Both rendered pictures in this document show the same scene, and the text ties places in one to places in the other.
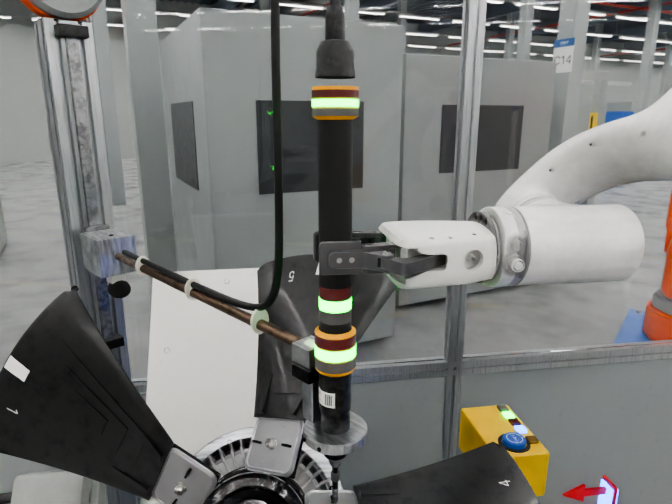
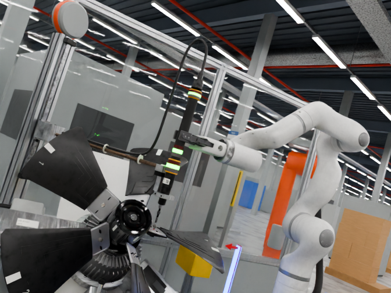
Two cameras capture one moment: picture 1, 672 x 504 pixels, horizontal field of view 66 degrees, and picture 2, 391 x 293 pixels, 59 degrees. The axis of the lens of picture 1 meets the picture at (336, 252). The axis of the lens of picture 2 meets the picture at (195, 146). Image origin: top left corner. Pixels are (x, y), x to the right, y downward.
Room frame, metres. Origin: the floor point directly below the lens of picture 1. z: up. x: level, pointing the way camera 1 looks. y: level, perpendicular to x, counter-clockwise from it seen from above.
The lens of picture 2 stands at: (-0.59, 0.29, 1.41)
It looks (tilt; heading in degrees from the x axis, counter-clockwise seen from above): 4 degrees up; 343
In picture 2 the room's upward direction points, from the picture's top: 17 degrees clockwise
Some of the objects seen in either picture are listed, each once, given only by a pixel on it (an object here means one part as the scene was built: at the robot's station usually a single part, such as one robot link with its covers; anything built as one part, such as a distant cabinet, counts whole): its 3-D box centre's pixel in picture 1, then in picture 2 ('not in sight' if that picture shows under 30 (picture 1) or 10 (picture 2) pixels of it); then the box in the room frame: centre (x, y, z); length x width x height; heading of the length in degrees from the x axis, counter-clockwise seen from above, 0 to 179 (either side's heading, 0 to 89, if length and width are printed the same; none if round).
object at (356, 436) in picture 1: (328, 392); (165, 182); (0.50, 0.01, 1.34); 0.09 x 0.07 x 0.10; 44
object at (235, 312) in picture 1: (191, 291); (104, 149); (0.72, 0.21, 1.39); 0.54 x 0.01 x 0.01; 44
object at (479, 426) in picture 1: (500, 452); (194, 261); (0.84, -0.31, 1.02); 0.16 x 0.10 x 0.11; 9
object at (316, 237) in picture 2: not in sight; (307, 247); (0.51, -0.60, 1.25); 0.19 x 0.12 x 0.24; 1
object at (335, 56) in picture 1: (335, 256); (181, 137); (0.50, 0.00, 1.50); 0.04 x 0.04 x 0.46
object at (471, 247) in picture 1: (438, 248); (209, 145); (0.51, -0.11, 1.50); 0.11 x 0.10 x 0.07; 99
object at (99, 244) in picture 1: (107, 251); (48, 132); (0.95, 0.43, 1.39); 0.10 x 0.07 x 0.08; 44
